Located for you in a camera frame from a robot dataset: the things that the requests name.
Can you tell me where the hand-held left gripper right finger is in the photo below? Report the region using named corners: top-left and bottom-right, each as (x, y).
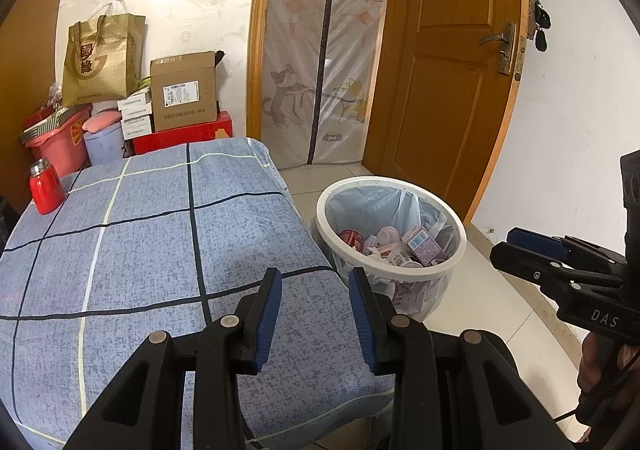
top-left (348, 268), bottom-right (573, 450)

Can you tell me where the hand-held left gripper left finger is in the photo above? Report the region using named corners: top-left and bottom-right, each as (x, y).
top-left (65, 267), bottom-right (284, 450)

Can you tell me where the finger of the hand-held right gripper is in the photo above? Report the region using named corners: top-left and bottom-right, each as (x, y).
top-left (490, 243), bottom-right (626, 302)
top-left (506, 227), bottom-right (626, 272)

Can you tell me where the white plastic bottle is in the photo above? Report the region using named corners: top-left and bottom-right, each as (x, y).
top-left (387, 250), bottom-right (426, 269)

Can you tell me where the tall red drink can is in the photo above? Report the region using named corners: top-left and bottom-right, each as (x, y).
top-left (339, 229), bottom-right (369, 252)

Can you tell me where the purple white small box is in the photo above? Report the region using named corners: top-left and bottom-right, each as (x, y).
top-left (401, 225), bottom-right (445, 265)

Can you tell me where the clear plastic bin liner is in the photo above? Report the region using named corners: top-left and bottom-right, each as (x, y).
top-left (325, 183), bottom-right (462, 322)

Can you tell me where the white round trash bin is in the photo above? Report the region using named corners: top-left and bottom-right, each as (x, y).
top-left (315, 176), bottom-right (468, 326)

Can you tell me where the person's right hand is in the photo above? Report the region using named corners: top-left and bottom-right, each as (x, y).
top-left (577, 333), bottom-right (640, 411)

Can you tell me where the blue cloth covered table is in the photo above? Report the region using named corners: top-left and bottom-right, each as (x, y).
top-left (0, 137), bottom-right (396, 448)

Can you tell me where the brown wooden door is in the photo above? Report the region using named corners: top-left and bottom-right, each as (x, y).
top-left (362, 0), bottom-right (531, 224)

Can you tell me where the red flat gift box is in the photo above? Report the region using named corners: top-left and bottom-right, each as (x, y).
top-left (132, 111), bottom-right (234, 156)

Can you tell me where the black key bunch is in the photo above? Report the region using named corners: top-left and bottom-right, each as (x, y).
top-left (527, 0), bottom-right (552, 52)

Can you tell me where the lavender plastic bucket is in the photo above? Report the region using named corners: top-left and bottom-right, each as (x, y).
top-left (84, 123), bottom-right (126, 166)

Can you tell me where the brown cardboard box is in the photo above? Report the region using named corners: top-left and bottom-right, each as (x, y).
top-left (150, 52), bottom-right (221, 133)

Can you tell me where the red thermos flask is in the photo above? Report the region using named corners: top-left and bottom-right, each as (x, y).
top-left (28, 159), bottom-right (66, 216)

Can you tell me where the pink bucket lid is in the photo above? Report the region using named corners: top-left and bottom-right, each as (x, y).
top-left (82, 113), bottom-right (124, 134)

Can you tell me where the red plastic tub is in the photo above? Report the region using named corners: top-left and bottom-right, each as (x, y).
top-left (21, 105), bottom-right (94, 181)

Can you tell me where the cat print screen curtain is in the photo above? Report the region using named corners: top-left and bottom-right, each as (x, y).
top-left (260, 0), bottom-right (392, 169)

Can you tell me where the black office chair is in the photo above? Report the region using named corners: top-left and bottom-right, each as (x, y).
top-left (0, 195), bottom-right (21, 244)

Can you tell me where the striped box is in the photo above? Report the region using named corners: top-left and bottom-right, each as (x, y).
top-left (20, 108), bottom-right (82, 144)

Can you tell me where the gold paper gift bag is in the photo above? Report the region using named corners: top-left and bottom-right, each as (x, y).
top-left (61, 13), bottom-right (147, 107)

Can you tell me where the white plastic bag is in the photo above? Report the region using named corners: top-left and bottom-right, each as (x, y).
top-left (87, 0), bottom-right (132, 24)

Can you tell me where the brown wooden panel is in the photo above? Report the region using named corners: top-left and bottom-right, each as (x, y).
top-left (0, 0), bottom-right (77, 98)

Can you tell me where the metal door handle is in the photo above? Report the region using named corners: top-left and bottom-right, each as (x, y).
top-left (477, 23), bottom-right (519, 76)

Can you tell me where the wooden door frame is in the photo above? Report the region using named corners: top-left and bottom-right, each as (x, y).
top-left (246, 0), bottom-right (279, 141)

